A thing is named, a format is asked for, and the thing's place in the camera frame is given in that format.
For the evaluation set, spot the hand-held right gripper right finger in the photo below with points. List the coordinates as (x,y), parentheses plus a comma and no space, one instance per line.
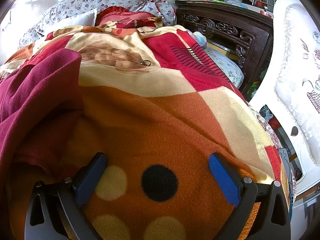
(223,180)

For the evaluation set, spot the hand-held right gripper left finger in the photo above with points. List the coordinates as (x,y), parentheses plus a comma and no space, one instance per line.
(90,180)

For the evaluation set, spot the maroon fleece garment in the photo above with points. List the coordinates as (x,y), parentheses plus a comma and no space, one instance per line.
(37,92)

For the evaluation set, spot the orange red printed blanket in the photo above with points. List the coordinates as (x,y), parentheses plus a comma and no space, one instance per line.
(162,120)

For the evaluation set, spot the floral mattress sheet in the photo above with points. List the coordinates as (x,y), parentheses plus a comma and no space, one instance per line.
(225,65)

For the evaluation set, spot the white upholstered chair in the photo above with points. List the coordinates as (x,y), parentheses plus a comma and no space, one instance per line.
(295,80)

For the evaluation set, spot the pastel soft cloth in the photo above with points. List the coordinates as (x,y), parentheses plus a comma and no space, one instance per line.
(200,39)

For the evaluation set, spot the dark wooden side table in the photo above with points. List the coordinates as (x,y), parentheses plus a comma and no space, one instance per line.
(225,25)

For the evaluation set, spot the white pillow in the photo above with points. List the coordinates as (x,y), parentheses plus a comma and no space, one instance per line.
(75,20)

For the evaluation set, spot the red ruffled pillow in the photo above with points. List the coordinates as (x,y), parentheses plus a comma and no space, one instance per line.
(117,13)

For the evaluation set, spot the floral pillow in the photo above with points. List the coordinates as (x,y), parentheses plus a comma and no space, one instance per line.
(82,1)

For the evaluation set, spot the clear plastic bags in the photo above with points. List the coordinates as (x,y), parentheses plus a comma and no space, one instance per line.
(231,1)

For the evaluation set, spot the red pot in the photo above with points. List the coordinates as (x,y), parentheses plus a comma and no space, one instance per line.
(259,1)

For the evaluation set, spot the floral cloth bundle red ribbon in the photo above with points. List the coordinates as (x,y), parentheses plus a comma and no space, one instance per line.
(160,7)

